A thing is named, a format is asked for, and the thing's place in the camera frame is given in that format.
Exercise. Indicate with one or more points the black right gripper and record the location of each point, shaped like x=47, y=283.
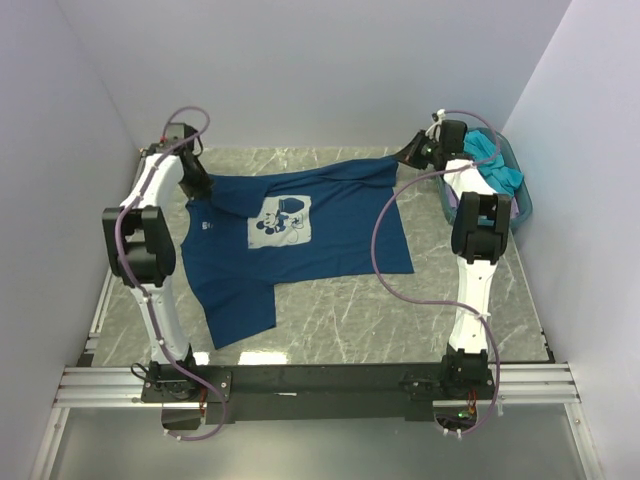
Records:
x=409, y=153

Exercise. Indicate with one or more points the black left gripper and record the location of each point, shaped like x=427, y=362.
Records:
x=203, y=188

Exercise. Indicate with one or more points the dark blue printed t-shirt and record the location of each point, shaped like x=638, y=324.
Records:
x=255, y=232

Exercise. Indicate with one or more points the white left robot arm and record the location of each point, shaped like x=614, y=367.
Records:
x=141, y=253

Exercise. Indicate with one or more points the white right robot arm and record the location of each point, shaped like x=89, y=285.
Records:
x=479, y=238

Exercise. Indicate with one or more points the turquoise t-shirt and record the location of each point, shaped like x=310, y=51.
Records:
x=497, y=174

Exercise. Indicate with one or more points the teal plastic laundry basket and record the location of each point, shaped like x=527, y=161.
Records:
x=521, y=203

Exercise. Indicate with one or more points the black base crossbar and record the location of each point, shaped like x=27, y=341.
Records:
x=262, y=407

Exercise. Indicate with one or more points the aluminium frame rail left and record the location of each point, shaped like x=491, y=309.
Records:
x=117, y=333

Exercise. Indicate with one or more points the aluminium frame rail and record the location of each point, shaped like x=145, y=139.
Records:
x=117, y=333
x=513, y=383

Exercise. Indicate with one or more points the aluminium frame rail front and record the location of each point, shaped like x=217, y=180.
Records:
x=513, y=383

